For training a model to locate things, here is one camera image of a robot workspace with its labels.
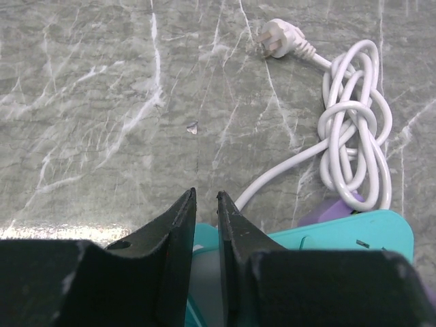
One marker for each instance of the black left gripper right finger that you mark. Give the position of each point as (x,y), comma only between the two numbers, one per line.
(265,284)

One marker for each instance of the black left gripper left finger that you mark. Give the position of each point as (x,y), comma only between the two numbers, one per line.
(139,280)

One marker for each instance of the purple power strip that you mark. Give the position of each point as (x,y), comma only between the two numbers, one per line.
(329,209)

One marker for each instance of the teal triangular power strip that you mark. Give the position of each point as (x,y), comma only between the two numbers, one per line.
(376,230)

